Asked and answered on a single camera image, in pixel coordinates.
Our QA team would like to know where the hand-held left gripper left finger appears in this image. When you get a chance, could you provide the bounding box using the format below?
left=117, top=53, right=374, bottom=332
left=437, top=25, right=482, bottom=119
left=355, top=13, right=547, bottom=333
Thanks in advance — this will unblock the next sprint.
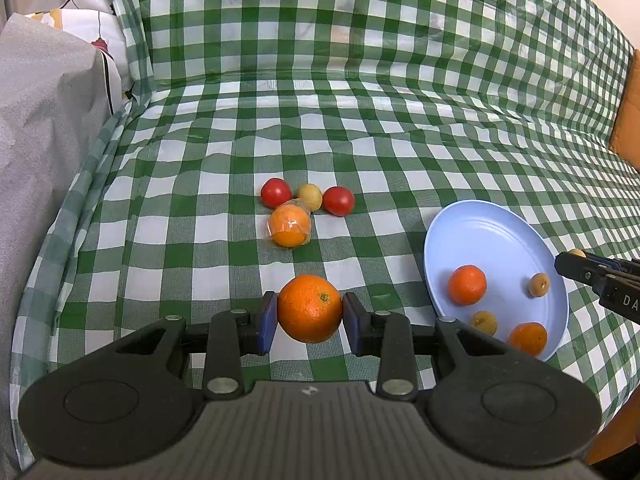
left=117, top=291, right=278, bottom=401

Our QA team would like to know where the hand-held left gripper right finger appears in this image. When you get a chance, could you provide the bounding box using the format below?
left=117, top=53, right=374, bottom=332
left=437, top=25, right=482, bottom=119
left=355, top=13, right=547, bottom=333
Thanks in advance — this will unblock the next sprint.
left=342, top=291, right=506, bottom=401

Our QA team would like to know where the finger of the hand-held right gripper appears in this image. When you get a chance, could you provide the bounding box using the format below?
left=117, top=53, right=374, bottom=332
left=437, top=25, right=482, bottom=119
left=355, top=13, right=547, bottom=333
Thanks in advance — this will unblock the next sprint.
left=584, top=254, right=640, bottom=276
left=554, top=251, right=640, bottom=288

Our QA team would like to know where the large orange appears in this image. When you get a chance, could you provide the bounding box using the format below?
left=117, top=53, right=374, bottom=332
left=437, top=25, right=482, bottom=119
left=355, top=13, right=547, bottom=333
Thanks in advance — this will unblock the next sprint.
left=277, top=275, right=344, bottom=345

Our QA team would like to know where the small mandarin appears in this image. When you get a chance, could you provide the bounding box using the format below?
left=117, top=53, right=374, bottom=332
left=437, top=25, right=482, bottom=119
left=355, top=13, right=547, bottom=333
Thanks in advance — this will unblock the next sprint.
left=508, top=322, right=549, bottom=357
left=448, top=264, right=488, bottom=306

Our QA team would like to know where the light blue plate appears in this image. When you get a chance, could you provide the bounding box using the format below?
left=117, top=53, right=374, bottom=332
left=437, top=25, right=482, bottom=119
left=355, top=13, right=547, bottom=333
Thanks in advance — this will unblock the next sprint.
left=424, top=200, right=570, bottom=362

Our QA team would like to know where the plastic wrapped orange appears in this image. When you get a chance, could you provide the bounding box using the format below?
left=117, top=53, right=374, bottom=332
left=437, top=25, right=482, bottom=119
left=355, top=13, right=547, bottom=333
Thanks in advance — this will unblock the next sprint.
left=265, top=200, right=313, bottom=249

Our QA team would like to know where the red tomato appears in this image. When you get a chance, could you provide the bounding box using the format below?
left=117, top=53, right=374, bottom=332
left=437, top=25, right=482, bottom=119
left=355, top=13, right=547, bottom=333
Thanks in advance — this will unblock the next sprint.
left=322, top=186, right=356, bottom=217
left=260, top=178, right=293, bottom=209

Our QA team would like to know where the green white checked tablecloth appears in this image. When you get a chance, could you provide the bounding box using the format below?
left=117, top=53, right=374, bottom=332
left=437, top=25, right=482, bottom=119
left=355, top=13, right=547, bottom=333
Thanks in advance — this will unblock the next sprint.
left=15, top=0, right=640, bottom=467

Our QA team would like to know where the grey cloth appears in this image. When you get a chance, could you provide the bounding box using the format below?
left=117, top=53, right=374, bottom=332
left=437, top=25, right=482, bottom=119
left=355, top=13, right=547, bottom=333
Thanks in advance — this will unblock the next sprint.
left=0, top=10, right=132, bottom=472

